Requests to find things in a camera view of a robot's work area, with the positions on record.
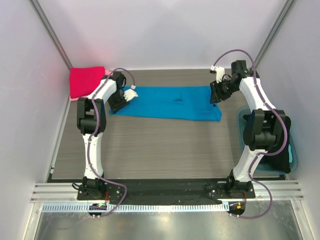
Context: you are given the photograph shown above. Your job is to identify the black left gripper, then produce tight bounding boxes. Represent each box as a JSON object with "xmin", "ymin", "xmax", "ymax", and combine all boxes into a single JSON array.
[{"xmin": 107, "ymin": 90, "xmax": 130, "ymax": 114}]

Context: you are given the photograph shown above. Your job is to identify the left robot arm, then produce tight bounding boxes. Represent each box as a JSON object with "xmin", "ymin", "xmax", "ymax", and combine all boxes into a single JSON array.
[{"xmin": 76, "ymin": 68, "xmax": 130, "ymax": 200}]

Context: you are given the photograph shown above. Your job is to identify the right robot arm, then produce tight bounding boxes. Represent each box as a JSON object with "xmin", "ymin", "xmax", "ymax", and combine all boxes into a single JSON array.
[{"xmin": 210, "ymin": 60, "xmax": 288, "ymax": 199}]

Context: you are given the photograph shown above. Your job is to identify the teal plastic bin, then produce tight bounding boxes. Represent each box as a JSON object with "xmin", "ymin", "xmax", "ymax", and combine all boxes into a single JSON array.
[{"xmin": 236, "ymin": 106, "xmax": 298, "ymax": 175}]

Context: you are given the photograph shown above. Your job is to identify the folded pink t-shirt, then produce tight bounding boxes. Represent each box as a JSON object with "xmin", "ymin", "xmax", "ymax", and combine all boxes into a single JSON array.
[{"xmin": 69, "ymin": 70, "xmax": 113, "ymax": 102}]

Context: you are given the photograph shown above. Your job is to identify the folded red t-shirt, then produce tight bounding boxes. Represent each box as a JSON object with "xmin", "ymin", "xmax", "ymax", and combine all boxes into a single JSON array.
[{"xmin": 68, "ymin": 66, "xmax": 106, "ymax": 99}]

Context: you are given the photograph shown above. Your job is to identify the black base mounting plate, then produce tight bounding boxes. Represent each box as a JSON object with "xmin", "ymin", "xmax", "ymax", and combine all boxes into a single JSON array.
[{"xmin": 71, "ymin": 177, "xmax": 256, "ymax": 215}]

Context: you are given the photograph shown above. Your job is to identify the black t-shirt in bin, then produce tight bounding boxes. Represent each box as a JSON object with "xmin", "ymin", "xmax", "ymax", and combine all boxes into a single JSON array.
[{"xmin": 241, "ymin": 113, "xmax": 292, "ymax": 175}]

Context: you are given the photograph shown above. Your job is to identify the light blue t-shirt in bin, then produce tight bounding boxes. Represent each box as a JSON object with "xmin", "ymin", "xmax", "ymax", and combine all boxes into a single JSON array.
[{"xmin": 288, "ymin": 145, "xmax": 294, "ymax": 164}]

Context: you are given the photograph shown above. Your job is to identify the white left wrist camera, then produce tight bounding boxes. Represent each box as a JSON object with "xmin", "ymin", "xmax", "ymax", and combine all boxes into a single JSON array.
[{"xmin": 123, "ymin": 85, "xmax": 139, "ymax": 102}]

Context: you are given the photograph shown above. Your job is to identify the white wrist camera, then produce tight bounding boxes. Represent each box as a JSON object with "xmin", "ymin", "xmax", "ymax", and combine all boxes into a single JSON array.
[
  {"xmin": 123, "ymin": 85, "xmax": 139, "ymax": 102},
  {"xmin": 209, "ymin": 65, "xmax": 226, "ymax": 83}
]

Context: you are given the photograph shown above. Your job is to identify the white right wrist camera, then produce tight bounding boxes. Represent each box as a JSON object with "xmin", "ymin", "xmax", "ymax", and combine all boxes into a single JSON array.
[{"xmin": 209, "ymin": 65, "xmax": 226, "ymax": 83}]

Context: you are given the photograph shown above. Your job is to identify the aluminium frame post left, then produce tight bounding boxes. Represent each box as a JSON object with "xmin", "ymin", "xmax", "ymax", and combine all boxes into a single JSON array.
[{"xmin": 29, "ymin": 0, "xmax": 73, "ymax": 70}]

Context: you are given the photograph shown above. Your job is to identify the aluminium frame post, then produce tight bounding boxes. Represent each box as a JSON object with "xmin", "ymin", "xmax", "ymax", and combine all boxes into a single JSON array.
[
  {"xmin": 255, "ymin": 0, "xmax": 297, "ymax": 66},
  {"xmin": 29, "ymin": 0, "xmax": 73, "ymax": 70}
]

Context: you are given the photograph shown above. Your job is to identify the aluminium frame post right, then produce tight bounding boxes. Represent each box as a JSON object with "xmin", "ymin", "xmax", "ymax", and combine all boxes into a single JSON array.
[{"xmin": 255, "ymin": 0, "xmax": 297, "ymax": 66}]

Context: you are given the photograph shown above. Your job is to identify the white slotted cable duct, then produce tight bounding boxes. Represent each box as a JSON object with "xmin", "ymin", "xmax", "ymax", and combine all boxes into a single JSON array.
[{"xmin": 42, "ymin": 202, "xmax": 230, "ymax": 214}]

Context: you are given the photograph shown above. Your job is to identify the aluminium front rail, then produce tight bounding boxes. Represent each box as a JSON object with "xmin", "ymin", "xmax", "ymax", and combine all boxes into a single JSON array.
[{"xmin": 30, "ymin": 180, "xmax": 304, "ymax": 203}]

